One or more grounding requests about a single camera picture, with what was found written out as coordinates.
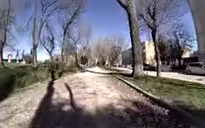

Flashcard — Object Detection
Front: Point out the distant row of trees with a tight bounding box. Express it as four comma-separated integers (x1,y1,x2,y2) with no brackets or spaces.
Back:
89,34,131,69

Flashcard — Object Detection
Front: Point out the pale dirt path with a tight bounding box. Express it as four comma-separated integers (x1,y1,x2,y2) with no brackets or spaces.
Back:
0,66,204,128

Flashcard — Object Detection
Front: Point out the thick bare tree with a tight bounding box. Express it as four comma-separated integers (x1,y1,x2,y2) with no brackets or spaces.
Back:
115,0,146,79

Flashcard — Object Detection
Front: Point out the stone kerb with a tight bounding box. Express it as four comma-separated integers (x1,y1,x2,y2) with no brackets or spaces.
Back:
113,75,191,114

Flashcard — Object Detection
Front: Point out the yellow building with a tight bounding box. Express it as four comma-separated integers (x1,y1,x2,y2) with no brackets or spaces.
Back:
141,40,158,67

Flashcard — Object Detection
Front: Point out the slim bare tree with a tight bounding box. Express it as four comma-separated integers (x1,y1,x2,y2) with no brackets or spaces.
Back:
138,0,188,78

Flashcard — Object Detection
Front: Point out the row of bare trees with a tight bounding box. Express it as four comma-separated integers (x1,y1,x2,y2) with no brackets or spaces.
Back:
0,0,91,73

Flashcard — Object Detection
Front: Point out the green grass verge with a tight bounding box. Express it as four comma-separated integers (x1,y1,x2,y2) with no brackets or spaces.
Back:
114,73,205,128

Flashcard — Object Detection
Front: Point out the grey asphalt road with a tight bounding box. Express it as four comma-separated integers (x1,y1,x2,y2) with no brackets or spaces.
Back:
116,66,205,87

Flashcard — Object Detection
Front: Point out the grass strip with low bushes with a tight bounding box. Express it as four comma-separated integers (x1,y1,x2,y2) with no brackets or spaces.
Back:
0,62,79,109

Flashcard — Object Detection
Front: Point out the white car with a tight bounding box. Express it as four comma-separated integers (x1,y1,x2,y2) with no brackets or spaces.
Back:
184,61,205,77

